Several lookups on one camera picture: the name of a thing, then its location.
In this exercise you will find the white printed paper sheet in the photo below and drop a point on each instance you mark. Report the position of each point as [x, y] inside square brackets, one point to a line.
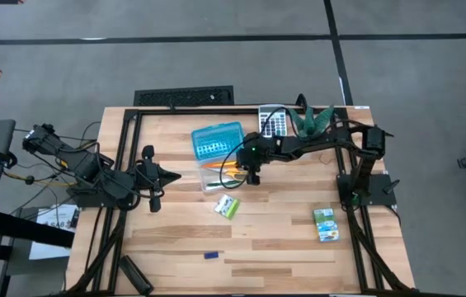
[47, 247]

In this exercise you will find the green sticky note pad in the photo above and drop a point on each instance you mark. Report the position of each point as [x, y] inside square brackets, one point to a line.
[227, 206]

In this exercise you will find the green and blue crayon box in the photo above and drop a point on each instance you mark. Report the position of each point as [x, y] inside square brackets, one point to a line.
[326, 224]

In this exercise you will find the grey desk calculator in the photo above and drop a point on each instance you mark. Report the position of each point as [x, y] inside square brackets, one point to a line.
[273, 121]

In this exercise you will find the black aluminium table frame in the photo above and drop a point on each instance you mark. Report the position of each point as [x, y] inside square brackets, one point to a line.
[216, 111]

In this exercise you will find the clear pencil box blue lid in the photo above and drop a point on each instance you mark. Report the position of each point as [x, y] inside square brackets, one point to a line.
[216, 140]

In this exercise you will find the black oblong case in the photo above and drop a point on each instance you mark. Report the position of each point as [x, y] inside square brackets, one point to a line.
[135, 274]

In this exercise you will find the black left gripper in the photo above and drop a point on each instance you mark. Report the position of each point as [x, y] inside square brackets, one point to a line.
[150, 177]

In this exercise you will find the orange pencil with pink eraser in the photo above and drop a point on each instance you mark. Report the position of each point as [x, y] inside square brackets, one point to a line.
[216, 164]

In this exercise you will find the yellow highlighter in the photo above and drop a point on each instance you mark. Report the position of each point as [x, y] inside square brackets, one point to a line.
[232, 171]

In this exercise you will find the green pen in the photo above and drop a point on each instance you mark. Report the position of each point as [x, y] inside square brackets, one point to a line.
[218, 183]

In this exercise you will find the green plant in white pot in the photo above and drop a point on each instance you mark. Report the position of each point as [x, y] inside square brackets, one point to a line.
[311, 121]

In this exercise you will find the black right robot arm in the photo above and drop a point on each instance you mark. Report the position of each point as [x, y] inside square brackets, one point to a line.
[319, 144]

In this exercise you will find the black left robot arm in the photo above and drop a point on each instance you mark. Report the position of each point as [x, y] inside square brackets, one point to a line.
[80, 165]

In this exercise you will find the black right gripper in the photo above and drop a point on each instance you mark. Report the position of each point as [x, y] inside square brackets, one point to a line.
[259, 150]

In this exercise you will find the blue-purple wedge eraser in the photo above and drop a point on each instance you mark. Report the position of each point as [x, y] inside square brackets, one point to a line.
[211, 255]

